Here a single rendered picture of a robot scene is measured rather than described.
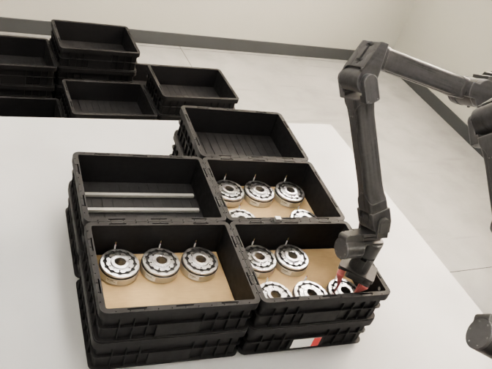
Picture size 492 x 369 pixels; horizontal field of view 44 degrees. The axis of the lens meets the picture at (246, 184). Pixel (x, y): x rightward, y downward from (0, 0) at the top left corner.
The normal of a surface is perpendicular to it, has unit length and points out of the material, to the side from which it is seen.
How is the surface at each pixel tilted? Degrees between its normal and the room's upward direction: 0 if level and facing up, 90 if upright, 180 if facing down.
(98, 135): 0
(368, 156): 67
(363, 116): 72
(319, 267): 0
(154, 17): 90
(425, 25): 90
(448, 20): 90
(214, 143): 0
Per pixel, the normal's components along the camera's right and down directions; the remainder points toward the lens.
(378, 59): 0.45, 0.27
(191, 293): 0.28, -0.77
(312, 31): 0.37, 0.64
